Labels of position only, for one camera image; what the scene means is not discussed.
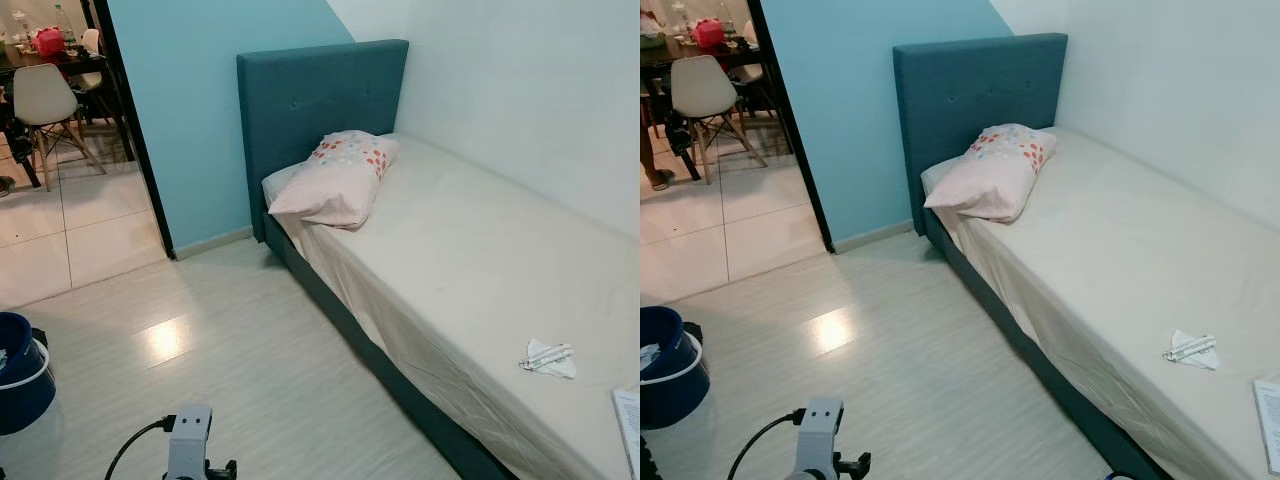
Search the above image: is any teal upholstered bed frame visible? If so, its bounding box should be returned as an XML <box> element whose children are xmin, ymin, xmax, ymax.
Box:
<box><xmin>893</xmin><ymin>33</ymin><xmax>1176</xmax><ymax>480</ymax></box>
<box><xmin>237</xmin><ymin>40</ymin><xmax>521</xmax><ymax>480</ymax></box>

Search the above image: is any black door frame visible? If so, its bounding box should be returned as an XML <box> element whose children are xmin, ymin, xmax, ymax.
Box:
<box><xmin>745</xmin><ymin>0</ymin><xmax>837</xmax><ymax>254</ymax></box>
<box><xmin>90</xmin><ymin>0</ymin><xmax>177</xmax><ymax>261</ymax></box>

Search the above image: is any blue waste bin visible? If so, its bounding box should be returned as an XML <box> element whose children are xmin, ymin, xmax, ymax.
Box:
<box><xmin>0</xmin><ymin>312</ymin><xmax>57</xmax><ymax>436</ymax></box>
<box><xmin>640</xmin><ymin>306</ymin><xmax>711</xmax><ymax>431</ymax></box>

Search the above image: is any plain white pillow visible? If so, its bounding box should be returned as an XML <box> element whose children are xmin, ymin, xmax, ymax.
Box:
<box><xmin>262</xmin><ymin>163</ymin><xmax>303</xmax><ymax>201</ymax></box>
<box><xmin>920</xmin><ymin>157</ymin><xmax>961</xmax><ymax>195</ymax></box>

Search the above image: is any dark dining table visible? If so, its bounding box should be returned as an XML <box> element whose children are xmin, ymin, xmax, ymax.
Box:
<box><xmin>640</xmin><ymin>35</ymin><xmax>763</xmax><ymax>106</ymax></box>
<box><xmin>0</xmin><ymin>44</ymin><xmax>133</xmax><ymax>163</ymax></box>

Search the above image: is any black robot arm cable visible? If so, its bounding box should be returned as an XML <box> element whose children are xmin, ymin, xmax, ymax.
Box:
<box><xmin>727</xmin><ymin>408</ymin><xmax>807</xmax><ymax>480</ymax></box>
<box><xmin>104</xmin><ymin>418</ymin><xmax>177</xmax><ymax>480</ymax></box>

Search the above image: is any pink dotted pillow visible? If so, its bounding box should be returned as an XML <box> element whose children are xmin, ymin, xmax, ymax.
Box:
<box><xmin>268</xmin><ymin>130</ymin><xmax>401</xmax><ymax>231</ymax></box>
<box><xmin>924</xmin><ymin>124</ymin><xmax>1057</xmax><ymax>223</ymax></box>

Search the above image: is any white wrapper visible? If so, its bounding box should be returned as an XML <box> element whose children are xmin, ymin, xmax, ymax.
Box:
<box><xmin>1162</xmin><ymin>330</ymin><xmax>1220</xmax><ymax>371</ymax></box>
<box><xmin>518</xmin><ymin>338</ymin><xmax>578</xmax><ymax>380</ymax></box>

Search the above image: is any black stand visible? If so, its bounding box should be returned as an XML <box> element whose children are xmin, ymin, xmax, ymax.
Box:
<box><xmin>0</xmin><ymin>98</ymin><xmax>43</xmax><ymax>191</ymax></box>
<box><xmin>660</xmin><ymin>105</ymin><xmax>703</xmax><ymax>183</ymax></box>

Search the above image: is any mattress with cream sheet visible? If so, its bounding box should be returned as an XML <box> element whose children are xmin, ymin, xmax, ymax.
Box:
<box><xmin>262</xmin><ymin>133</ymin><xmax>641</xmax><ymax>480</ymax></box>
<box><xmin>920</xmin><ymin>125</ymin><xmax>1280</xmax><ymax>480</ymax></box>

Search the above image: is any white chair with wooden legs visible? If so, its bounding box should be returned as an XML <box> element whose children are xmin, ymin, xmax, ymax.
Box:
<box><xmin>12</xmin><ymin>64</ymin><xmax>107</xmax><ymax>191</ymax></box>
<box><xmin>79</xmin><ymin>28</ymin><xmax>107</xmax><ymax>96</ymax></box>
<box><xmin>671</xmin><ymin>55</ymin><xmax>769</xmax><ymax>186</ymax></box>
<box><xmin>740</xmin><ymin>18</ymin><xmax>763</xmax><ymax>86</ymax></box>

